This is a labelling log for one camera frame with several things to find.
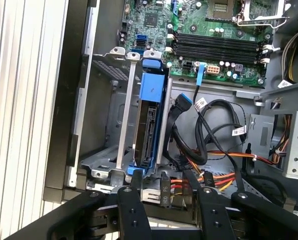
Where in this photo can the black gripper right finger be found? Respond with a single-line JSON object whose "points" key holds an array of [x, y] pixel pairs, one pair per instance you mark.
{"points": [[214, 215]]}

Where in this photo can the metal disk bay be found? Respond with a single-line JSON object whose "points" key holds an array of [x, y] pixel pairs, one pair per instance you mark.
{"points": [[126, 112]]}

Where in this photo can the metal locking lever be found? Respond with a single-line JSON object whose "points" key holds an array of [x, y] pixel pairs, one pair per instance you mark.
{"points": [[256, 24]]}

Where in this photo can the hard disk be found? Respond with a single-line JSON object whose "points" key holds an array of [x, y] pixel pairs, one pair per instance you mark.
{"points": [[151, 87]]}

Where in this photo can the metal socket cover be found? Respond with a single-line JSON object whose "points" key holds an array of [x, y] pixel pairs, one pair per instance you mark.
{"points": [[282, 7]]}

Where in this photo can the CPU socket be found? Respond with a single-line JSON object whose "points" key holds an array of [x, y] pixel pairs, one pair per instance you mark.
{"points": [[219, 10]]}

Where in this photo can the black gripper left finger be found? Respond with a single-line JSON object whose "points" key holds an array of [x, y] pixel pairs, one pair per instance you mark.
{"points": [[133, 212]]}

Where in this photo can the green motherboard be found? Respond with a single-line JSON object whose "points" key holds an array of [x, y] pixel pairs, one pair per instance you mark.
{"points": [[188, 12]]}

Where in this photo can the blue expansion slot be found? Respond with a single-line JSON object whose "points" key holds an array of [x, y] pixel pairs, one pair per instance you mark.
{"points": [[175, 8]]}

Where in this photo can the black RAM slot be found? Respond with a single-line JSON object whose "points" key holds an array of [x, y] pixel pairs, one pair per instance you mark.
{"points": [[214, 56], [214, 45], [214, 50], [214, 39]]}

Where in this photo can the blue SATA port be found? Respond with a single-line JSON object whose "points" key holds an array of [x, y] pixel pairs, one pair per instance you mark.
{"points": [[141, 37]]}

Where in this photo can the black square chipset chip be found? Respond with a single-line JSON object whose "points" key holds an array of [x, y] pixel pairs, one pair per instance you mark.
{"points": [[151, 20]]}

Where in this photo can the black PC case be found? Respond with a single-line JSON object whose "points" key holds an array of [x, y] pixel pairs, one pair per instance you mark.
{"points": [[63, 125]]}

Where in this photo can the white power socket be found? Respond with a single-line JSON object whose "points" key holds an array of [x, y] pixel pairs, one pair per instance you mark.
{"points": [[212, 70]]}

